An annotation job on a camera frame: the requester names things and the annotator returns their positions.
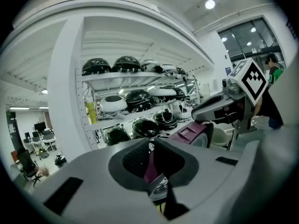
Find row of desks with monitors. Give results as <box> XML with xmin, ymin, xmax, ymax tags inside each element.
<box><xmin>22</xmin><ymin>122</ymin><xmax>58</xmax><ymax>153</ymax></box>

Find black office chair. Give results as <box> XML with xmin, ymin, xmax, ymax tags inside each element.
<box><xmin>15</xmin><ymin>146</ymin><xmax>41</xmax><ymax>187</ymax></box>

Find person's green printed jersey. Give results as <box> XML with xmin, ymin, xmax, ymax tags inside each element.
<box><xmin>268</xmin><ymin>63</ymin><xmax>286</xmax><ymax>85</ymax></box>

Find large glass window wall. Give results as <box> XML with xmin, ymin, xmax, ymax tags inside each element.
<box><xmin>216</xmin><ymin>17</ymin><xmax>289</xmax><ymax>64</ymax></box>

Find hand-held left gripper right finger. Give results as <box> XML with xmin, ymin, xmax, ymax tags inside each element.
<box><xmin>154</xmin><ymin>138</ymin><xmax>244</xmax><ymax>220</ymax></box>

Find yellow green bottle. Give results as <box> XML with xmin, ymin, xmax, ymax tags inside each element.
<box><xmin>85</xmin><ymin>101</ymin><xmax>97</xmax><ymax>126</ymax></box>

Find blue electric pot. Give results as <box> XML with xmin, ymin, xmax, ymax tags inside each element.
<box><xmin>54</xmin><ymin>154</ymin><xmax>69</xmax><ymax>167</ymax></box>

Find rows of dome helmets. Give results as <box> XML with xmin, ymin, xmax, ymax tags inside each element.
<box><xmin>81</xmin><ymin>55</ymin><xmax>196</xmax><ymax>147</ymax></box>

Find dried plant bunch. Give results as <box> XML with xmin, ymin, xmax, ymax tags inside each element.
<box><xmin>38</xmin><ymin>165</ymin><xmax>51</xmax><ymax>177</ymax></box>

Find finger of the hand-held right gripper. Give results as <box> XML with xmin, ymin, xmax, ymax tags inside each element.
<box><xmin>198</xmin><ymin>92</ymin><xmax>228</xmax><ymax>105</ymax></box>
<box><xmin>191</xmin><ymin>100</ymin><xmax>237</xmax><ymax>126</ymax></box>

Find grey shell chair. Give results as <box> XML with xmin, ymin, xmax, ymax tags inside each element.
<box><xmin>209</xmin><ymin>126</ymin><xmax>235</xmax><ymax>150</ymax></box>

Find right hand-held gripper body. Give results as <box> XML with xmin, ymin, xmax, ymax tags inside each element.
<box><xmin>221</xmin><ymin>57</ymin><xmax>270</xmax><ymax>135</ymax></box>

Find purple rice cooker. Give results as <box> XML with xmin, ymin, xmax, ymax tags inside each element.
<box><xmin>142</xmin><ymin>121</ymin><xmax>214</xmax><ymax>204</ymax></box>

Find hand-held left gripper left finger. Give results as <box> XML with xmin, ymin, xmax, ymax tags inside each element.
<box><xmin>35</xmin><ymin>138</ymin><xmax>162</xmax><ymax>224</ymax></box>

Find brown chair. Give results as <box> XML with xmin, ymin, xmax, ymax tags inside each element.
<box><xmin>10</xmin><ymin>150</ymin><xmax>19</xmax><ymax>166</ymax></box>

